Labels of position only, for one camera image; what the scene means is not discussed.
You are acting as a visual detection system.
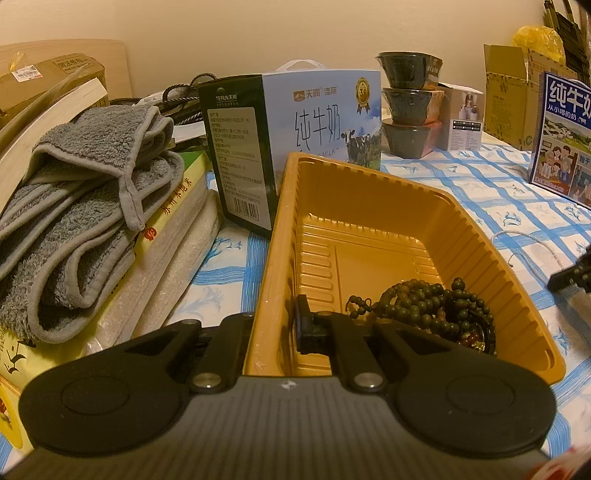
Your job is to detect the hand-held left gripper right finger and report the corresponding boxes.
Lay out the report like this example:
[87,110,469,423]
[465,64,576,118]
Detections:
[294,294,467,394]

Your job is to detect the blue illustrated milk box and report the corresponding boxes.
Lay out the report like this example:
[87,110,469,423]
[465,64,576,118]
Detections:
[529,71,591,208]

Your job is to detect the dark bead bracelet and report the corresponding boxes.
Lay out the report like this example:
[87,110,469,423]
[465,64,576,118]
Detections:
[443,277,492,324]

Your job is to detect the yellow plastic bag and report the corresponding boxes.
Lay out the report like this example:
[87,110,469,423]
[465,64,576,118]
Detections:
[513,25,566,63]

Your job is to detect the white cow print milk carton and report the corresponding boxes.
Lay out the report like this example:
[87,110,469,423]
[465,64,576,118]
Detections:
[198,60,383,239]

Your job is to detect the dark slatted rack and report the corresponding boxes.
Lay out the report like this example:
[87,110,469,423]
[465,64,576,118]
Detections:
[542,0,591,79]

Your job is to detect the thin chain necklace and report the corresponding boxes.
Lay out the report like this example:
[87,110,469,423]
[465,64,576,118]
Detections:
[491,230,571,273]

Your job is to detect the clear vacuum rice pack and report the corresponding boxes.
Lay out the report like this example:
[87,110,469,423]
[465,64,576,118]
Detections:
[88,194,221,356]

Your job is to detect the long dark bead necklace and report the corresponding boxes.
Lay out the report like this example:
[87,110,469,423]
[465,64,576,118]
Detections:
[346,282,467,347]

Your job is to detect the small white product box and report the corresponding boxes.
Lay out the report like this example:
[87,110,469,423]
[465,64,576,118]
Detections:
[438,83,485,152]

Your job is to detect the thick paperback book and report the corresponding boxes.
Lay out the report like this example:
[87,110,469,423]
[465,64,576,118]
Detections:
[0,78,109,204]

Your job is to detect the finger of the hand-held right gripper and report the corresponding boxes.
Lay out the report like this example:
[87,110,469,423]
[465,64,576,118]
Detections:
[547,263,591,294]

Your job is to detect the black wrist watch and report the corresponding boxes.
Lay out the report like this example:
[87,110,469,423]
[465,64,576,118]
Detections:
[457,314,498,357]

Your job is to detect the rice pack yellow green label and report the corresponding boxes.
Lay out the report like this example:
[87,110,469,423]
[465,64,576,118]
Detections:
[102,150,213,319]

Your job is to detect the taped cardboard box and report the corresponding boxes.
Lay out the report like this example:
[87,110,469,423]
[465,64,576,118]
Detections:
[0,58,108,112]

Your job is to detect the yellow printed packet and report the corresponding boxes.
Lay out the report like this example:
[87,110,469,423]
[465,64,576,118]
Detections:
[0,339,98,453]

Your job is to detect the yellow plastic tray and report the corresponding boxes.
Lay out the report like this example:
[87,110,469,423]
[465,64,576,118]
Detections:
[242,152,566,386]

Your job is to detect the grey folded towel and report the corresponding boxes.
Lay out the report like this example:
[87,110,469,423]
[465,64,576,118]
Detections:
[0,105,185,344]

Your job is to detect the open cardboard box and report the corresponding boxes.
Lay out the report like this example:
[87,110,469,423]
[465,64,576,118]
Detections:
[483,44,578,151]

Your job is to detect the black twisted cords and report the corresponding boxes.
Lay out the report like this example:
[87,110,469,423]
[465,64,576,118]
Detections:
[111,71,218,125]

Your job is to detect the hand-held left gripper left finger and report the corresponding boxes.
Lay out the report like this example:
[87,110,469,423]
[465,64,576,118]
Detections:
[99,312,257,394]

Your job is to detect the blue checked tablecloth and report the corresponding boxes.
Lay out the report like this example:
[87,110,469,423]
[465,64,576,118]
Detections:
[0,138,591,480]

